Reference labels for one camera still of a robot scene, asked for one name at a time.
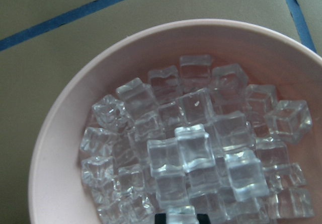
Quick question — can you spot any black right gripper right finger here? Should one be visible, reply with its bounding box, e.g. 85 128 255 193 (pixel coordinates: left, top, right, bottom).
197 213 213 224

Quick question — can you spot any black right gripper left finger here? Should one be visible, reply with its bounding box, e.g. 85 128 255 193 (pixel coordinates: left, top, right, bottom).
154 213 167 224

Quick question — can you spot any pile of clear ice cubes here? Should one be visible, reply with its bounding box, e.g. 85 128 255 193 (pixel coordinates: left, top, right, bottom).
79 54 314 223

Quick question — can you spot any pink bowl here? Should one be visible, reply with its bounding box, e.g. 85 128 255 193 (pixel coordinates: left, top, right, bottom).
27 19 322 224

